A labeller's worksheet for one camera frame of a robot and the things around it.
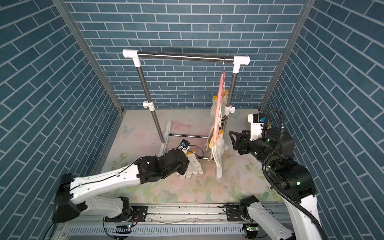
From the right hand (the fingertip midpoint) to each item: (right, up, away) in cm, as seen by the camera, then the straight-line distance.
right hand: (238, 132), depth 58 cm
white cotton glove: (-7, +9, +28) cm, 31 cm away
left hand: (-19, -15, +15) cm, 29 cm away
